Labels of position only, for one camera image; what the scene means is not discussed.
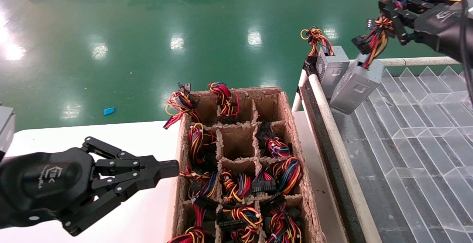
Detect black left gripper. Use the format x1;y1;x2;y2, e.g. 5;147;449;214
0;136;180;236

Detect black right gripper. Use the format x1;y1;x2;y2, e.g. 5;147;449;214
379;0;473;66

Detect grey power supply with cables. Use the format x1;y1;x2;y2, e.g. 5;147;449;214
300;26;350;99
330;0;407;115

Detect brown pulp divider box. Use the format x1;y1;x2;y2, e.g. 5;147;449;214
171;87;327;243

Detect clear acrylic divider tray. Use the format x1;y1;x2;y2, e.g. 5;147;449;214
347;65;473;243

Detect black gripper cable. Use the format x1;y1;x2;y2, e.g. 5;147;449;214
459;0;473;105

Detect power supply with coloured cables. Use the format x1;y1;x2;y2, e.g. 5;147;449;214
179;165;221;209
221;168;252;203
188;123;218;166
256;120;293;159
216;205;263;243
167;204;215;243
259;194;305;243
163;83;202;130
208;82;241;124
252;156;304;196

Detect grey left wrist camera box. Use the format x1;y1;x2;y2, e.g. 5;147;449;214
0;106;16;158

